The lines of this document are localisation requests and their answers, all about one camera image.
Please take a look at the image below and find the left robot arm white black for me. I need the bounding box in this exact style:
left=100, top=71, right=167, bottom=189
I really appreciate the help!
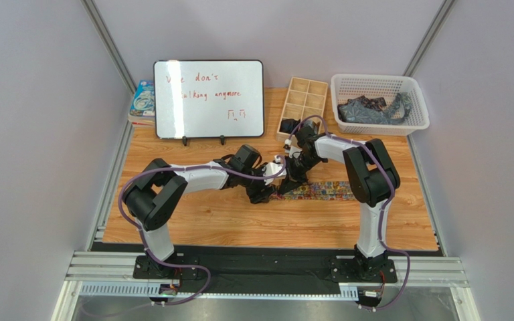
left=117, top=144, right=286, bottom=261

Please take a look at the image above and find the rolled black tie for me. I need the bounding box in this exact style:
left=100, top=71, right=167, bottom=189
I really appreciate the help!
left=278, top=118, right=301, bottom=134

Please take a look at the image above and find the blue book stack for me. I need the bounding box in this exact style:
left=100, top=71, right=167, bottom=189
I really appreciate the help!
left=128, top=80, right=155, bottom=128

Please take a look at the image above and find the grey patterned tie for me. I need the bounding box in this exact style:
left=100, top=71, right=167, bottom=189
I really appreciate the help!
left=337, top=92, right=414, bottom=126

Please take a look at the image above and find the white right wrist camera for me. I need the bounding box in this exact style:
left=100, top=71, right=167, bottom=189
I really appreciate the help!
left=283, top=138, right=302, bottom=158

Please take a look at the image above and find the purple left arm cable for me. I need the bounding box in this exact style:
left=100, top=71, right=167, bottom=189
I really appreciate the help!
left=118, top=154, right=288, bottom=308

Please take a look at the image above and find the wooden compartment box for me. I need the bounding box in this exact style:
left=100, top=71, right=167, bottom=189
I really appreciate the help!
left=276, top=76, right=329, bottom=142

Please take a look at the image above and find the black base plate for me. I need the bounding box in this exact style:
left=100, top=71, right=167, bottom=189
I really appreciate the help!
left=133, top=245, right=398, bottom=295

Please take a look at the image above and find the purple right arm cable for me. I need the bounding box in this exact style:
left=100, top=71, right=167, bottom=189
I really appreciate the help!
left=286, top=114, right=412, bottom=312

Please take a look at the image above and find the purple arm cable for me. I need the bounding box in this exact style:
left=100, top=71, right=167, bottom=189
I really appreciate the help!
left=118, top=154, right=288, bottom=308
left=286, top=114, right=412, bottom=312

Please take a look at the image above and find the colourful patterned tie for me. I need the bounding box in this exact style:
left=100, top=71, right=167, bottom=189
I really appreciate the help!
left=269, top=181, right=355, bottom=201

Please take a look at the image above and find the dark patterned tie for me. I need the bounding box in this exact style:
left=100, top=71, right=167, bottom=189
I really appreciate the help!
left=348, top=95, right=388, bottom=112

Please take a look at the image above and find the aluminium frame rail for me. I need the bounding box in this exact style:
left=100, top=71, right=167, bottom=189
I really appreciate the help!
left=52, top=245, right=480, bottom=320

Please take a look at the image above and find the whiteboard with red writing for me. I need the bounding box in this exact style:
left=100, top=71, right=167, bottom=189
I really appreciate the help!
left=153, top=60, right=265, bottom=143

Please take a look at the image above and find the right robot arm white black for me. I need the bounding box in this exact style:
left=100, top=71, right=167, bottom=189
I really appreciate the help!
left=277, top=126, right=400, bottom=269

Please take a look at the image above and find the white plastic basket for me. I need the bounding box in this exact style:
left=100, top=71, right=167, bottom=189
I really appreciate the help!
left=331, top=74, right=430, bottom=136

